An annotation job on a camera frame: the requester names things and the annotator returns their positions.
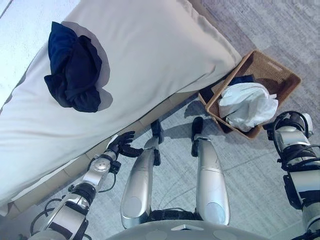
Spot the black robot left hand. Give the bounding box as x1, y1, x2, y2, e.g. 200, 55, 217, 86
107, 130, 145, 158

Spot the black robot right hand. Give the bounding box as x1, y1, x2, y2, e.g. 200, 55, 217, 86
273, 111, 315, 138

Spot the white garment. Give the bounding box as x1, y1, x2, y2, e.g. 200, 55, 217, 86
218, 81, 280, 133

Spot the blue garment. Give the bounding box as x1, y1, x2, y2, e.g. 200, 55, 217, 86
227, 74, 256, 86

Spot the black garment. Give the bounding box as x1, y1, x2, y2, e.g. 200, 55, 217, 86
44, 21, 103, 113

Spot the brown wicker basket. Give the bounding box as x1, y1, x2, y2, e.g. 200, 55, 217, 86
198, 49, 303, 140

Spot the white bed sheet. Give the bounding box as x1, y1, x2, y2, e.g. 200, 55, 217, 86
0, 0, 55, 111

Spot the silver robot left leg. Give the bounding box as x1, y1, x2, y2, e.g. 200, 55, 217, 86
120, 119, 165, 230

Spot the silver robot leg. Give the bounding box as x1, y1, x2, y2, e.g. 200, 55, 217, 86
120, 119, 165, 230
191, 116, 231, 226

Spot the grey striped rug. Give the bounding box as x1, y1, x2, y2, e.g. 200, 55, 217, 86
14, 0, 320, 240

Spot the silver robot right leg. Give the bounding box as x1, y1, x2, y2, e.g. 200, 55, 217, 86
191, 116, 231, 226

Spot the beige duvet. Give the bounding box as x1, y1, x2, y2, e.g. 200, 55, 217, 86
0, 0, 243, 208

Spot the grey robot torso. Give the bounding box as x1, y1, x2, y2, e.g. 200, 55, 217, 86
103, 209, 291, 240

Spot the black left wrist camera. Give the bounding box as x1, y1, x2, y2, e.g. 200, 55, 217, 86
109, 161, 122, 175

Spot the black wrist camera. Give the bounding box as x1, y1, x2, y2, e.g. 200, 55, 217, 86
266, 124, 279, 141
109, 161, 122, 175

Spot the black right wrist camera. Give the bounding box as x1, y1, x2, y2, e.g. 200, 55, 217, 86
266, 124, 279, 141

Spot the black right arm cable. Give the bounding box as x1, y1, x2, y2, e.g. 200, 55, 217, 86
272, 129, 320, 173

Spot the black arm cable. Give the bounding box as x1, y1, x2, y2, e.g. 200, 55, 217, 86
272, 129, 320, 173
29, 172, 116, 236

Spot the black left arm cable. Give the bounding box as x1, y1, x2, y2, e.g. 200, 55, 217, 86
29, 172, 116, 236

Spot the tan padded bed frame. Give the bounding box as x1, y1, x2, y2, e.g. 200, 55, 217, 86
0, 87, 208, 217

